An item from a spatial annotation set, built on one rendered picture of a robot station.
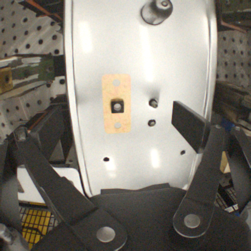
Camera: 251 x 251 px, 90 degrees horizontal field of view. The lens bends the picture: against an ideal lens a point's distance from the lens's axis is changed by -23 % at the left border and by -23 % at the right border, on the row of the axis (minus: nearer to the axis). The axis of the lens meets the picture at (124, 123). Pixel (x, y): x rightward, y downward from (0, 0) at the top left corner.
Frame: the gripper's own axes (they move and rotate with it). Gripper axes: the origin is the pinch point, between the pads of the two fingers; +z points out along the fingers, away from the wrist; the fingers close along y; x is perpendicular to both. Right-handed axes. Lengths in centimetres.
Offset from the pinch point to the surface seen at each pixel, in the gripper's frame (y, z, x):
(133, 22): 2.4, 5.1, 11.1
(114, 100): -0.2, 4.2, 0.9
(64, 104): -12.6, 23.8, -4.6
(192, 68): 11.0, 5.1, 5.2
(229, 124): 45, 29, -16
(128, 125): 1.6, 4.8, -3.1
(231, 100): 18.2, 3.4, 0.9
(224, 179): 61, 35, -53
